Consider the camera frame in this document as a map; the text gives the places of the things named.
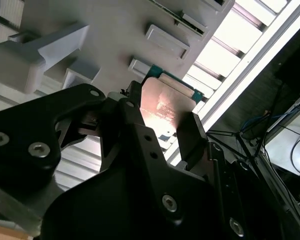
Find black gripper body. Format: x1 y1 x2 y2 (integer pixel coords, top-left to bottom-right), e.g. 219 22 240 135
41 166 225 240

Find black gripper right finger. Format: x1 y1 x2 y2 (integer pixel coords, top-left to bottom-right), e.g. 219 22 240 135
176 111 256 240

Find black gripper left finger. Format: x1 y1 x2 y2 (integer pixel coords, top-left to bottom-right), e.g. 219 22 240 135
0 80 185 223

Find silver CPU green board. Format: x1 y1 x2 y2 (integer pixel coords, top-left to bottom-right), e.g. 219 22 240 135
139 63 206 135

